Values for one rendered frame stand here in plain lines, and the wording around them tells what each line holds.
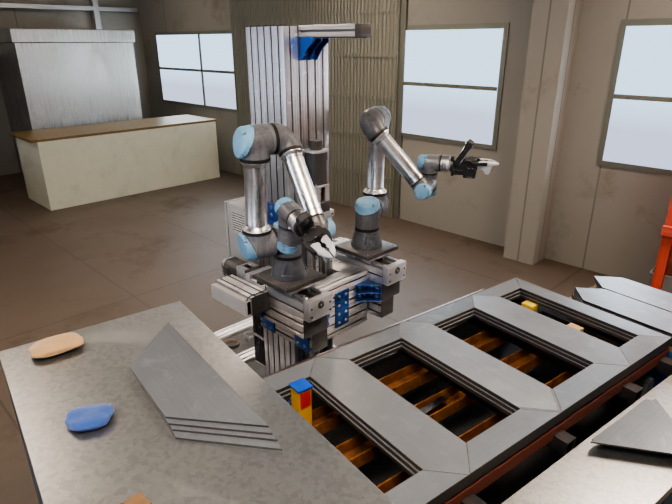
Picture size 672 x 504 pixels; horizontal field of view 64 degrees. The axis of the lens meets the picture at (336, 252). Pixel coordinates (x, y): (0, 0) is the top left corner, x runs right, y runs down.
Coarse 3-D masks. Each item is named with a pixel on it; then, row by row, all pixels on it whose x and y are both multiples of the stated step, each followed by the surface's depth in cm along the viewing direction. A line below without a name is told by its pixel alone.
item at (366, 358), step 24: (480, 312) 239; (576, 312) 239; (528, 336) 220; (624, 336) 222; (360, 360) 205; (432, 360) 204; (576, 360) 205; (648, 360) 208; (312, 384) 191; (336, 408) 180; (504, 408) 179; (528, 408) 175; (576, 408) 180; (360, 432) 170; (504, 456) 158
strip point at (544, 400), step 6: (546, 390) 184; (534, 396) 181; (540, 396) 181; (546, 396) 181; (552, 396) 181; (528, 402) 178; (534, 402) 178; (540, 402) 178; (546, 402) 178; (552, 402) 178; (534, 408) 175; (540, 408) 175; (546, 408) 175; (552, 408) 175
